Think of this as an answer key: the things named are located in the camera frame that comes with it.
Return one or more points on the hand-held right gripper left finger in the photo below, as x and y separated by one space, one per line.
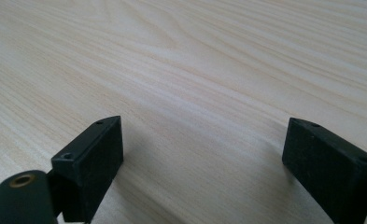
91 168

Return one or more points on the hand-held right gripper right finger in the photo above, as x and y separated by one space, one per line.
330 168

